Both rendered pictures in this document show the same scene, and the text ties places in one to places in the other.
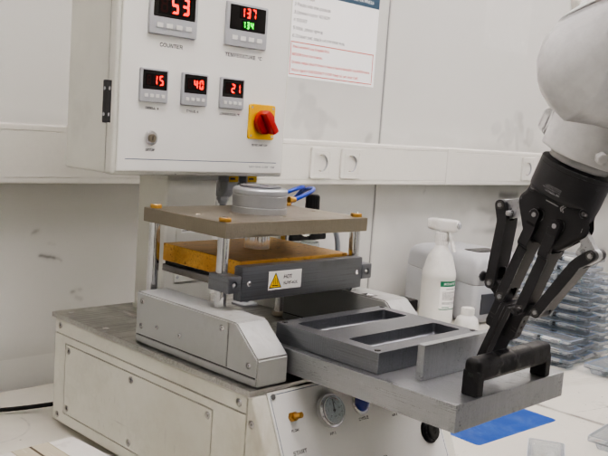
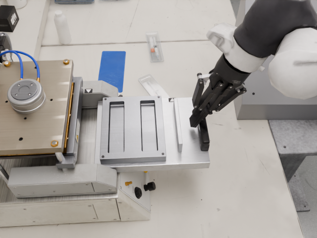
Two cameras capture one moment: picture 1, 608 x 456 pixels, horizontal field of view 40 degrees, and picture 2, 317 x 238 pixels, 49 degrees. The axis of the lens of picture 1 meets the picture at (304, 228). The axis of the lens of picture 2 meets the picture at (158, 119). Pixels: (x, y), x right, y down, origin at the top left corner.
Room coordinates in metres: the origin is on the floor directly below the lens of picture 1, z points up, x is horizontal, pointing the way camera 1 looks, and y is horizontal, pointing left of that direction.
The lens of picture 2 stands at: (0.62, 0.25, 1.74)
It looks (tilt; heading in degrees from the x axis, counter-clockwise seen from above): 53 degrees down; 311
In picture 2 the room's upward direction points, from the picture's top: 1 degrees clockwise
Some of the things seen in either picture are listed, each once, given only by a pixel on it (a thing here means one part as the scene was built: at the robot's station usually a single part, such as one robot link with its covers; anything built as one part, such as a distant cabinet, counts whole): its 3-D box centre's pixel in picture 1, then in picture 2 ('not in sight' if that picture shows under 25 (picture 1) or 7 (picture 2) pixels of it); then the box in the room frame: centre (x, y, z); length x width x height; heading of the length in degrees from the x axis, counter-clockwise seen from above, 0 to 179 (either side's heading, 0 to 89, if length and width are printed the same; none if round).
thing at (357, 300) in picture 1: (355, 312); (77, 95); (1.24, -0.09, 0.97); 0.26 x 0.05 x 0.07; 45
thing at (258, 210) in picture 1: (253, 226); (20, 101); (1.23, 0.07, 1.08); 0.31 x 0.24 x 0.13; 135
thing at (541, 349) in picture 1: (508, 366); (201, 123); (0.90, -0.23, 0.99); 0.15 x 0.02 x 0.04; 135
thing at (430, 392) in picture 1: (408, 354); (150, 129); (0.99, -0.14, 0.97); 0.30 x 0.22 x 0.08; 45
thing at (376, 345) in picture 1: (379, 336); (132, 127); (1.03, -0.10, 0.98); 0.20 x 0.17 x 0.03; 135
